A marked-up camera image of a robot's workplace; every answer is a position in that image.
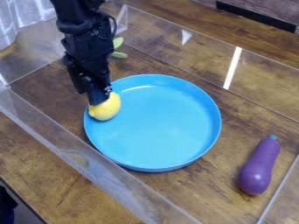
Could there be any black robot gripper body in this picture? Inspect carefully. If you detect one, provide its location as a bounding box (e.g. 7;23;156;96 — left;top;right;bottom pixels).
61;23;114;85

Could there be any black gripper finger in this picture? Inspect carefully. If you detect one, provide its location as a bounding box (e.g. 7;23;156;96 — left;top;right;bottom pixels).
61;56;85;94
84;75;112;106

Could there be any yellow toy lemon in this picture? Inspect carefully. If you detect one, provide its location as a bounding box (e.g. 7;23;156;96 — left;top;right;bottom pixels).
88;92;121;121

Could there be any round blue tray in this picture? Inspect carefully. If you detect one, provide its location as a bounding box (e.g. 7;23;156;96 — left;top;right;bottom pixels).
84;74;221;172

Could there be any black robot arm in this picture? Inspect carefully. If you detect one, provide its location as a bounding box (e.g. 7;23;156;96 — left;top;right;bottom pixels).
50;0;117;106

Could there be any orange toy carrot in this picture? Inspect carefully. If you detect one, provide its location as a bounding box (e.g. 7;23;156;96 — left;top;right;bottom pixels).
109;36;129;60

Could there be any white patterned curtain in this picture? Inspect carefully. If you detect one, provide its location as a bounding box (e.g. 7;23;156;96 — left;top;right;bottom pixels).
0;0;55;51

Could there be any purple toy eggplant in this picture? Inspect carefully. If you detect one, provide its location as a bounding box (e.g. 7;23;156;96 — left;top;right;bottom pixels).
237;134;280;195

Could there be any black cable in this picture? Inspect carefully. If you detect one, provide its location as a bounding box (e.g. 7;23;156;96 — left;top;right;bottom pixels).
94;8;118;39

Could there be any clear acrylic enclosure wall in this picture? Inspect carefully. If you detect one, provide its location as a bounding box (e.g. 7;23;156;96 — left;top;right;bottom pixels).
0;0;299;224

